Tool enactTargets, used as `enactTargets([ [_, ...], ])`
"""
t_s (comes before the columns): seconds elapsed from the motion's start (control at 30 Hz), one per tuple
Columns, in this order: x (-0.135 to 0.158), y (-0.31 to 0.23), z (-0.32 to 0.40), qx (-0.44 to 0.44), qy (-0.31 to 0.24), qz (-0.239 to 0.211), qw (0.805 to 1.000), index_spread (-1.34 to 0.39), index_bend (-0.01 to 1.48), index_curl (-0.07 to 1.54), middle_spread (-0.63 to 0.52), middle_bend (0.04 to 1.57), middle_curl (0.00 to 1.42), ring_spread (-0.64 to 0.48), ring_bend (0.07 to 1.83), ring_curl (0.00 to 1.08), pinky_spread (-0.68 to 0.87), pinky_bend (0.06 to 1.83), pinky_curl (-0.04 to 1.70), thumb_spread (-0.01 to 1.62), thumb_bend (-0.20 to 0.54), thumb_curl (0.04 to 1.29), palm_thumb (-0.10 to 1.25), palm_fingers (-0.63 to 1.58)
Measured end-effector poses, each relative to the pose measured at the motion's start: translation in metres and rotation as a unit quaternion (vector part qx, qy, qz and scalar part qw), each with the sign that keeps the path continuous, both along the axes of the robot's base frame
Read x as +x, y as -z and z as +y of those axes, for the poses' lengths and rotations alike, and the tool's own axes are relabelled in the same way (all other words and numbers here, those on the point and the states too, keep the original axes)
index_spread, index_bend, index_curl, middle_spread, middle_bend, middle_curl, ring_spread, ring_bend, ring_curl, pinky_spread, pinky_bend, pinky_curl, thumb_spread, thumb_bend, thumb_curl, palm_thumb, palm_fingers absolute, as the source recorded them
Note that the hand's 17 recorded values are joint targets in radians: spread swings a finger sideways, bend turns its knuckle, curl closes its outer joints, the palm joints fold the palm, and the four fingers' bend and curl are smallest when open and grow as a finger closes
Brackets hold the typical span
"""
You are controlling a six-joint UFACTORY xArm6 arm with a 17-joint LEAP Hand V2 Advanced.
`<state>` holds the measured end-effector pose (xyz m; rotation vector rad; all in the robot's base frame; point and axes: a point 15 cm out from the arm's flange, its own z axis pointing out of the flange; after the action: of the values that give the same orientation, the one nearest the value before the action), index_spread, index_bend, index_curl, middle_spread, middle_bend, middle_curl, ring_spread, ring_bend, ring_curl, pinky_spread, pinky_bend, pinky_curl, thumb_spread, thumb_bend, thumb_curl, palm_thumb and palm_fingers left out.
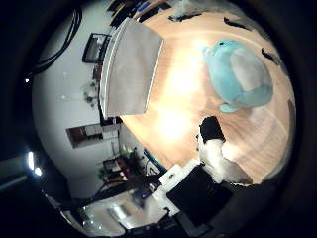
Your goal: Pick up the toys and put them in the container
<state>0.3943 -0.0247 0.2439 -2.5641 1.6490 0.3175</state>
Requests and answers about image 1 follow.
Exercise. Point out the teal plush whale toy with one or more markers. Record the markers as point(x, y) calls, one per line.
point(237, 76)

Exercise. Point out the green potted plant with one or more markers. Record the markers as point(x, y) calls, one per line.
point(89, 93)

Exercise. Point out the bright ceiling light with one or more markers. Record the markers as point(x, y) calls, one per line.
point(31, 161)

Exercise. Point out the black metal shelf rack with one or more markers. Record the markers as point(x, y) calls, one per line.
point(95, 48)

